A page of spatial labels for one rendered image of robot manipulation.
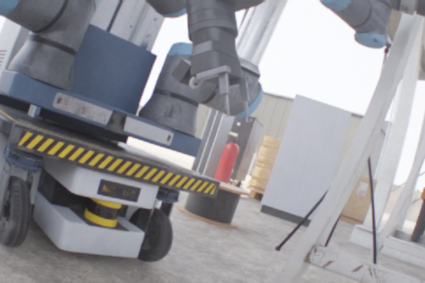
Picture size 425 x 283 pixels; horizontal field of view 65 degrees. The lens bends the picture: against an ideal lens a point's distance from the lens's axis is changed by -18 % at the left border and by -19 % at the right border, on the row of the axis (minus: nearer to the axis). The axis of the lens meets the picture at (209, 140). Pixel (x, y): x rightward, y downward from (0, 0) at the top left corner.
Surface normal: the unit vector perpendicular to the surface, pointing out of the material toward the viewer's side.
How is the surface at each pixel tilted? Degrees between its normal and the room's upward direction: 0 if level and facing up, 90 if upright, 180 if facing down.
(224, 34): 75
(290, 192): 90
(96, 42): 90
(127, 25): 90
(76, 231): 90
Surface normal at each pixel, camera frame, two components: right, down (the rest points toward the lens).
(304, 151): -0.29, -0.12
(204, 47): -0.54, -0.41
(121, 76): 0.70, 0.22
